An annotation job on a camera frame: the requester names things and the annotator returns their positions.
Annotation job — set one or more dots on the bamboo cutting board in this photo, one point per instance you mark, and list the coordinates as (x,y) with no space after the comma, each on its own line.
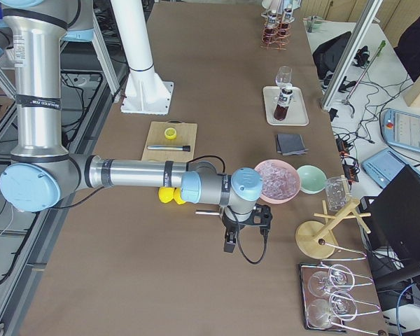
(173,141)

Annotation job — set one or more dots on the tea bottle white cap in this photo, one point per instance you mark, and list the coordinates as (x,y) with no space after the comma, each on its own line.
(286,20)
(270,26)

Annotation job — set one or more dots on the clear wine glass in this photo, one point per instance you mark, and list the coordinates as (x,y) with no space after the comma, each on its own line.
(283,76)

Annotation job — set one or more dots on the black monitor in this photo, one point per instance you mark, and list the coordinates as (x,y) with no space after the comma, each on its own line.
(394,242)

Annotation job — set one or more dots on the aluminium frame post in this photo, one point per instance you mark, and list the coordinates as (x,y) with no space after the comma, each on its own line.
(361,28)

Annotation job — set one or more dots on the copper wire bottle basket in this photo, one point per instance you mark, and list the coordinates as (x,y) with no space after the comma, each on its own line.
(278,42)

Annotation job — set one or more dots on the glass mug on stand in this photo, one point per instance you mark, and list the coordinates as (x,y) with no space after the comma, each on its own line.
(337,192)

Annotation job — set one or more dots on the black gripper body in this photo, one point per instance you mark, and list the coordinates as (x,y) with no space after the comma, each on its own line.
(230,222)

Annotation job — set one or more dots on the blue teach pendant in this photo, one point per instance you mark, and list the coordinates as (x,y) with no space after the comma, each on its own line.
(401,129)
(384,166)

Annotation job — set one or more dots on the folded grey cloth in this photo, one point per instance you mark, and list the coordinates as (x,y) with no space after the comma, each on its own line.
(290,144)

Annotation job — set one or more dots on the green bowl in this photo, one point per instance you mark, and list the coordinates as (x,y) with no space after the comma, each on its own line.
(312,179)

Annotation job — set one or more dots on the cream rabbit serving tray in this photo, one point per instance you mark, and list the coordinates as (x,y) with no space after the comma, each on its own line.
(297,113)

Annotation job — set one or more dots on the pink bowl of ice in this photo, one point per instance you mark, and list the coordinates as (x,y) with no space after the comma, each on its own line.
(280,181)

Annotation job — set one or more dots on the half lemon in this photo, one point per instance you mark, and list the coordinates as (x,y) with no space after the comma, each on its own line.
(170,133)

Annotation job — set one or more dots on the black bag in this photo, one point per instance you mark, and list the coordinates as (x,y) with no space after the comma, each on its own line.
(327,56)

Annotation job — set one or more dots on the steel muddler black tip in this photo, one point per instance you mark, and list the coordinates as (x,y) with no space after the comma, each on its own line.
(184,148)

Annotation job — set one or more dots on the steel ice scoop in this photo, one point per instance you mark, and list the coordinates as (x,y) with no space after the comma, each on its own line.
(205,212)

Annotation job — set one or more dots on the white cup rack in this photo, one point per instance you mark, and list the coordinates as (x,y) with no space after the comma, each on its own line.
(279,6)

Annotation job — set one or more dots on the black glass rack tray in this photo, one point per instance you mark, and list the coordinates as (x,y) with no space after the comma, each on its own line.
(305,271)

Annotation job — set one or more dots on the wooden cup tree stand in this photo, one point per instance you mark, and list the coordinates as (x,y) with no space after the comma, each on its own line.
(316,239)

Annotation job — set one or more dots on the yellow lemon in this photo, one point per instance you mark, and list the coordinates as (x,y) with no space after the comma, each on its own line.
(166,194)
(177,196)

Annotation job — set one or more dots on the hanging wine glass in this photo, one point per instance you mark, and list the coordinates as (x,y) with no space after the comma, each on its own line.
(333,278)
(337,311)

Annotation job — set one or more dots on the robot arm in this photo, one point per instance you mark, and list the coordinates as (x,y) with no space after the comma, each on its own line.
(43,171)

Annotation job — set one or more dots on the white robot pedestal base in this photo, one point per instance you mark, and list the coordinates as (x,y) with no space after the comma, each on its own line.
(145,91)

